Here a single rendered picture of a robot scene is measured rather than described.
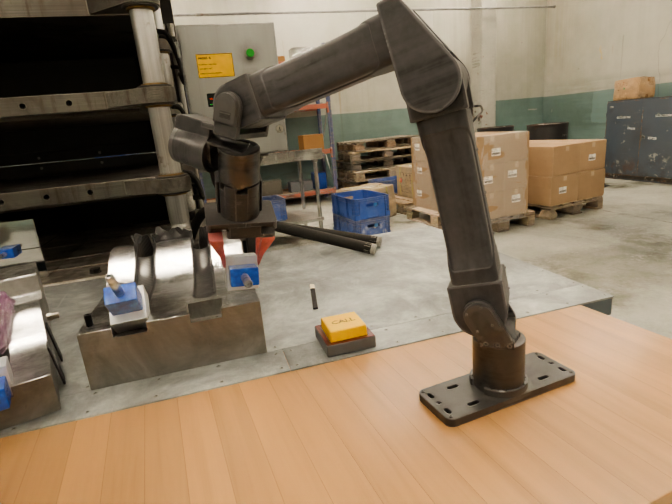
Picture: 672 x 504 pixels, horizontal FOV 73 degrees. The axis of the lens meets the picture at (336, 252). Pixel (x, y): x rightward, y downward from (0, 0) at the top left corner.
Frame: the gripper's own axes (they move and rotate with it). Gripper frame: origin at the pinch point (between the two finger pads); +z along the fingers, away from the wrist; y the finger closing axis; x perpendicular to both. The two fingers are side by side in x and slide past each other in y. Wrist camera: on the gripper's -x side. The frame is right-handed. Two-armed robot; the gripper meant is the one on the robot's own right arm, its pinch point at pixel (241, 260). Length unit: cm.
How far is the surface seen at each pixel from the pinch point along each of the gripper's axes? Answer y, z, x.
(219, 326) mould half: 4.3, 6.2, 8.2
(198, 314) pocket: 7.3, 7.4, 3.7
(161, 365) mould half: 13.1, 11.0, 10.1
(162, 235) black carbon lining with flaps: 13.9, 12.7, -27.5
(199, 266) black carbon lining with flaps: 6.7, 12.6, -15.4
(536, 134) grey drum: -478, 171, -468
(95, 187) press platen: 35, 24, -72
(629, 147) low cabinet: -584, 163, -401
